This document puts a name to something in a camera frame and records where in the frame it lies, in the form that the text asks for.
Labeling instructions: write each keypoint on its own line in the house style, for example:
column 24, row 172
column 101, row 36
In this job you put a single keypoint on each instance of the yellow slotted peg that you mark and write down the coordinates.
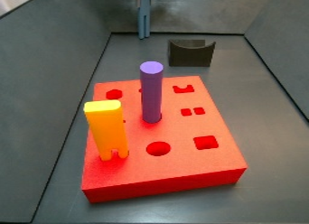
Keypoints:
column 104, row 117

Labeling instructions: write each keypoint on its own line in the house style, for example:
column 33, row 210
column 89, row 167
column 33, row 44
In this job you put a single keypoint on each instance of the red foam peg board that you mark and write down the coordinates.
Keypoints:
column 182, row 153

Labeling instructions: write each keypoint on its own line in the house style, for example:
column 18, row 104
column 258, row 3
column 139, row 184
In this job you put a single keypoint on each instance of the light blue double-square peg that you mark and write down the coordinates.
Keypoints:
column 143, row 18

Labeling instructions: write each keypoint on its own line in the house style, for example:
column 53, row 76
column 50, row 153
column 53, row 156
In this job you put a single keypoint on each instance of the purple cylinder peg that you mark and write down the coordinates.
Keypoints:
column 151, row 78

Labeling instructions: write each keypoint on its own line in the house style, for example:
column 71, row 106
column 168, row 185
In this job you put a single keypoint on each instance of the black curved holder stand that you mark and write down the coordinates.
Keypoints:
column 190, row 53

